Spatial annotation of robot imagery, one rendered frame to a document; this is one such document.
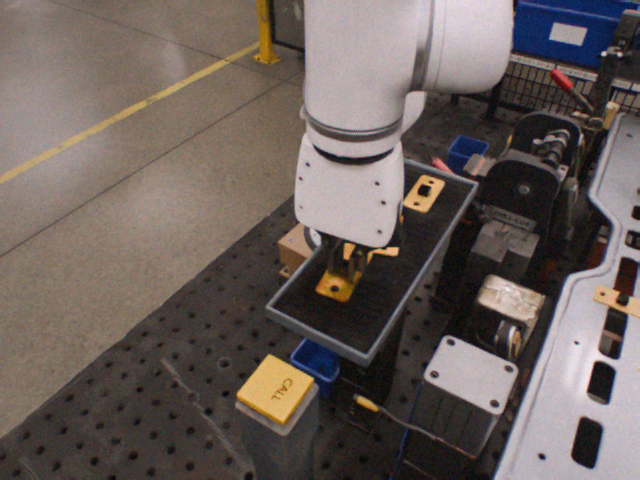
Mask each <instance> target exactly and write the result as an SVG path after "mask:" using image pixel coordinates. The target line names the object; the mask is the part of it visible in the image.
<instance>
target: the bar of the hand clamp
mask: <svg viewBox="0 0 640 480"><path fill-rule="evenodd" d="M619 50H620V48H619V47H608V49H607V51H606V52H602V54H599V53H597V57H596V58H598V59H601V61H603V66H602V70H601V74H600V75H601V79H600V83H599V87H598V93H597V97H596V101H595V106H594V110H593V114H592V118H593V117H597V118H601V119H602V120H603V119H604V115H605V111H606V107H607V103H608V99H609V95H610V91H611V87H612V83H613V78H614V76H613V74H614V70H615V66H616V62H619V61H620V60H624V64H625V65H629V64H631V60H632V57H633V53H634V52H632V51H631V50H629V52H627V53H626V55H621V54H622V53H619Z"/></svg>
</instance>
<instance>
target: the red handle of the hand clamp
mask: <svg viewBox="0 0 640 480"><path fill-rule="evenodd" d="M549 73H550V75H549V77H550V78H551V79H552V80H553V81H554V82H556V83H557V84H558V85H559V86H560V87H561V88H562V90H563V91H564V92H567V93H568V94H569V95H570V96H571V97H572V98H573V99H574V100H575V101H576V102H577V103H578V105H579V107H580V108H581V109H582V110H583V111H584V112H585V113H586V114H587V115H588V116H589V117H590V119H591V118H592V114H593V110H594V109H593V108H592V107H591V106H590V105H589V104H588V103H587V102H586V100H585V98H584V97H583V96H582V95H581V94H580V93H579V92H578V91H577V90H576V89H575V88H574V87H573V84H572V83H571V82H570V81H569V80H568V79H567V78H566V77H565V76H564V75H563V74H562V73H561V72H560V71H559V70H558V69H556V70H554V69H553V70H551V71H550V72H549Z"/></svg>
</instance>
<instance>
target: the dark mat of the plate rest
mask: <svg viewBox="0 0 640 480"><path fill-rule="evenodd" d="M403 168H404V186H403V201H404V199H405V198H406V197H407V195H408V194H409V192H410V191H411V190H412V188H414V187H415V185H416V184H417V183H418V181H419V179H420V177H421V176H422V175H427V176H430V177H433V179H436V180H439V181H442V182H445V186H443V187H442V189H441V190H440V192H439V193H438V195H437V196H436V198H435V200H434V201H433V204H432V205H431V207H430V208H429V210H428V211H427V213H420V212H417V211H414V210H410V209H408V208H405V207H403V206H402V211H401V215H402V217H403V218H402V229H403V232H404V235H405V240H404V242H403V244H402V246H401V247H398V254H397V256H396V257H389V256H381V255H375V254H373V255H372V258H371V260H370V261H369V263H368V265H367V267H366V269H365V271H364V273H363V275H361V277H360V279H359V281H358V283H357V285H356V286H355V288H354V290H353V292H352V295H351V297H350V298H349V300H348V301H347V302H340V301H336V300H334V299H331V298H328V297H325V296H322V295H320V294H318V292H317V286H318V284H319V283H320V281H321V280H322V278H323V276H324V275H325V273H326V270H327V269H328V262H327V261H325V246H324V248H323V249H322V251H321V252H320V253H319V254H318V255H317V257H315V258H314V259H313V260H312V261H311V262H310V263H309V265H308V266H307V267H306V268H305V269H304V270H303V272H302V274H301V275H300V276H299V277H298V278H297V279H296V281H295V282H293V283H292V284H291V285H290V286H289V288H288V289H287V290H286V291H285V292H284V293H283V296H282V297H281V298H280V299H279V300H278V301H277V303H276V304H275V305H274V306H273V307H272V308H274V309H276V310H278V311H280V312H282V313H284V314H286V315H288V316H290V318H292V319H294V320H296V321H298V322H300V323H302V324H304V325H306V326H308V327H310V328H312V329H314V330H317V331H319V332H321V333H323V334H325V335H327V336H329V337H331V338H333V339H335V340H337V341H339V342H342V344H344V345H346V346H348V347H350V348H352V349H354V350H356V351H358V352H360V353H362V354H364V355H367V354H368V353H369V351H370V350H371V348H372V346H373V344H374V342H375V341H376V339H377V338H378V336H379V334H380V333H381V331H382V330H383V328H384V327H385V325H386V324H387V322H388V319H390V318H391V316H392V315H393V313H394V312H395V310H396V309H397V307H398V305H399V304H400V302H401V301H402V299H403V298H404V295H405V293H406V292H407V290H408V289H409V287H410V286H411V284H412V283H414V281H415V279H416V278H417V276H418V275H419V272H420V271H421V269H422V268H423V266H424V264H425V263H426V261H427V260H428V258H429V257H430V255H431V254H432V252H433V249H434V248H435V246H436V245H437V243H438V242H439V240H440V238H442V237H443V235H444V234H445V232H446V231H447V229H448V228H449V225H450V223H451V222H452V220H453V219H454V217H455V216H456V214H457V213H458V211H459V209H460V208H461V206H462V205H463V203H464V202H465V199H466V197H467V196H468V194H469V193H470V191H471V190H472V188H473V186H470V185H467V184H464V183H461V182H458V181H455V180H452V179H449V178H446V176H442V175H439V174H437V173H434V172H431V171H428V170H425V169H422V168H419V167H415V166H412V165H409V164H406V163H403Z"/></svg>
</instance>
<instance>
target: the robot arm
mask: <svg viewBox="0 0 640 480"><path fill-rule="evenodd" d="M304 10H305V71H306V74H305V75H306V76H305V79H304V84H303V99H304V103H305V104H303V105H302V108H301V112H300V117H301V119H304V120H306V133H305V134H304V137H303V140H302V144H301V149H300V154H299V162H298V169H297V178H296V193H295V214H296V216H297V218H298V220H299V221H300V222H301V223H303V224H305V225H306V226H309V227H310V236H311V239H312V241H313V242H314V244H315V245H317V246H319V245H320V243H322V244H323V245H324V246H325V261H327V262H328V274H331V275H333V274H334V273H335V270H336V265H337V264H339V262H340V260H341V259H342V258H344V248H345V239H347V240H351V241H354V242H355V246H354V248H353V251H352V252H351V254H350V256H349V268H348V279H349V281H352V282H354V280H355V278H356V276H357V275H358V273H361V274H363V273H364V271H365V269H366V267H367V263H368V254H369V253H370V252H373V251H375V249H378V248H380V247H381V246H386V247H401V246H402V244H403V242H404V240H405V235H404V232H403V229H402V225H401V222H400V216H401V211H402V202H403V186H404V168H403V153H402V146H401V142H400V138H401V135H402V134H403V133H404V132H405V131H407V130H408V129H409V128H410V126H411V125H412V124H413V123H414V122H415V120H416V119H417V118H418V117H419V115H420V113H421V112H422V109H423V108H424V106H425V105H424V104H425V101H426V95H427V93H445V94H474V93H479V92H483V91H486V90H489V89H490V88H492V87H493V86H495V85H496V84H497V83H498V82H499V81H500V79H501V78H502V76H503V75H504V73H505V71H506V69H507V67H508V63H509V60H510V56H511V50H512V49H513V36H512V28H513V8H512V0H304Z"/></svg>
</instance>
